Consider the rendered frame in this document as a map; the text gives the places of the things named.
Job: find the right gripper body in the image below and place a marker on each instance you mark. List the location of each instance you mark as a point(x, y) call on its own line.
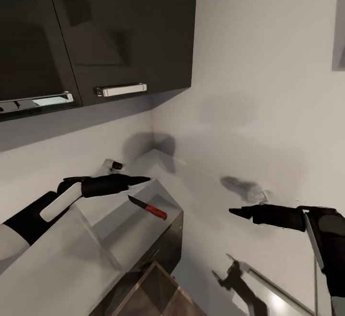
point(269, 214)

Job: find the drop in sink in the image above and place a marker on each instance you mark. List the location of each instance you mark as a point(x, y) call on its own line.
point(66, 272)

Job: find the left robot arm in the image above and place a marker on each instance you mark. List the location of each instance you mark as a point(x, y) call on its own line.
point(23, 229)

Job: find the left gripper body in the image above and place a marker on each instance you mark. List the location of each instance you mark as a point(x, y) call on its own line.
point(107, 185)

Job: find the cabinet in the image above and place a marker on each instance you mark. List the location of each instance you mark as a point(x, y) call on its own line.
point(58, 55)

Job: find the parer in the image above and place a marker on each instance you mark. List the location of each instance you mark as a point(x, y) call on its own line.
point(148, 207)

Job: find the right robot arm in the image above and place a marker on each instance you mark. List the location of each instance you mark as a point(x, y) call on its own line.
point(326, 231)

